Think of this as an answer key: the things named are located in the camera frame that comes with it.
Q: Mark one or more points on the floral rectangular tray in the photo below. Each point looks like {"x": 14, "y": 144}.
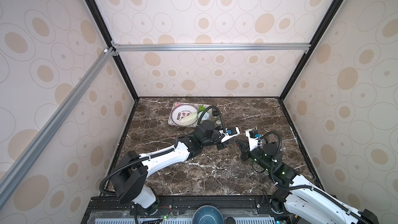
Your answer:
{"x": 196, "y": 105}

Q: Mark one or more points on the black vertical frame post right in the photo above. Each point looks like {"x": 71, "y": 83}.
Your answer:
{"x": 324, "y": 24}

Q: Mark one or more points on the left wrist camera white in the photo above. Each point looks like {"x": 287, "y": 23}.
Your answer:
{"x": 230, "y": 133}

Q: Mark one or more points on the blue bowl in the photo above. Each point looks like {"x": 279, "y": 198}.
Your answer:
{"x": 207, "y": 214}

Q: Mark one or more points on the black vertical frame post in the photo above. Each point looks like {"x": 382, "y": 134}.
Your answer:
{"x": 324, "y": 24}
{"x": 103, "y": 29}

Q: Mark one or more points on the white plate with red text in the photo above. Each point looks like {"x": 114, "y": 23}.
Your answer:
{"x": 180, "y": 112}

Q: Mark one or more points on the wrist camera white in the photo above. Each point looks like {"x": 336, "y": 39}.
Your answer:
{"x": 253, "y": 138}
{"x": 230, "y": 133}

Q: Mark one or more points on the green leafy vegetable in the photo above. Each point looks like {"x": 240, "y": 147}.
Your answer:
{"x": 201, "y": 109}

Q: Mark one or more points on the black vertical frame post left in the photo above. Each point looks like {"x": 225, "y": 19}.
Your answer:
{"x": 103, "y": 29}

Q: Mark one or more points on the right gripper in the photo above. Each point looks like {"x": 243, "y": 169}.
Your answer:
{"x": 246, "y": 150}

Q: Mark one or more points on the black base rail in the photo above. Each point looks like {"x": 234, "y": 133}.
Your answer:
{"x": 180, "y": 210}

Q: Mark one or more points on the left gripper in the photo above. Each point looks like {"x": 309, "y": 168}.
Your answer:
{"x": 222, "y": 145}

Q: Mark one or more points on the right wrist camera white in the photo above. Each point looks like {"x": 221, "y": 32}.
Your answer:
{"x": 253, "y": 138}

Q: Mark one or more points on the dark lid spice jar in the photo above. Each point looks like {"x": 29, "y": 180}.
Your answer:
{"x": 215, "y": 115}

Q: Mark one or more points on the horizontal aluminium rail back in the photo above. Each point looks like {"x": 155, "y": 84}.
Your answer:
{"x": 211, "y": 47}

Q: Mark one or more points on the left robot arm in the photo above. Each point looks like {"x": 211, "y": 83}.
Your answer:
{"x": 127, "y": 180}

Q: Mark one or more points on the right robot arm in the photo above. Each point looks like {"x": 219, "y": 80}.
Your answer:
{"x": 295, "y": 193}

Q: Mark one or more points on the pale green cabbage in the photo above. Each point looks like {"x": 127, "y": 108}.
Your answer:
{"x": 189, "y": 119}

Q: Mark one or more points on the aluminium rail left wall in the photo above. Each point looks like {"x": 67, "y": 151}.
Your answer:
{"x": 30, "y": 155}

